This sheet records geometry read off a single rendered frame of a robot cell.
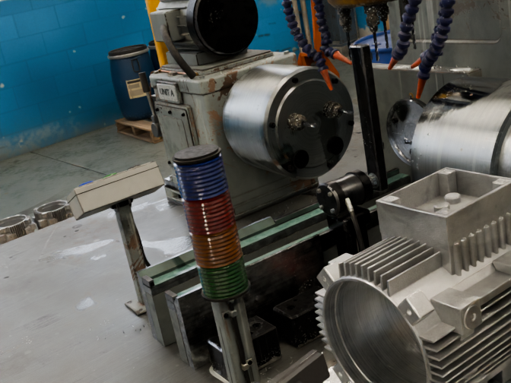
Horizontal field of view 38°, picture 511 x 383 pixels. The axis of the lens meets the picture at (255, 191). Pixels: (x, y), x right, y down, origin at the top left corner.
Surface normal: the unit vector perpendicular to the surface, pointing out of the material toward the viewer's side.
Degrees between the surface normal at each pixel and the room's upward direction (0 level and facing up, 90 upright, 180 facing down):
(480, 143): 58
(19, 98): 90
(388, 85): 90
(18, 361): 0
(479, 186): 90
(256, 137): 88
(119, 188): 65
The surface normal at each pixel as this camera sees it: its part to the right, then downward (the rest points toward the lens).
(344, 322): 0.55, 0.01
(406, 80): -0.82, 0.33
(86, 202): 0.42, -0.22
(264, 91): -0.69, -0.46
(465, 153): -0.83, -0.03
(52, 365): -0.18, -0.93
